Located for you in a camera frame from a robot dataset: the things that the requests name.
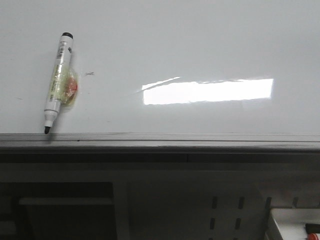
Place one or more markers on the white plastic bin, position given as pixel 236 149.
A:
pixel 290 223

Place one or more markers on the black item in bin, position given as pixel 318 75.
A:
pixel 312 228

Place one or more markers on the white perforated pegboard panel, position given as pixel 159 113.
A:
pixel 207 210

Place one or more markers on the red capped item in bin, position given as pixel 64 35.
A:
pixel 313 236

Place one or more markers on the whiteboard with grey frame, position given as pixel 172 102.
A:
pixel 194 74

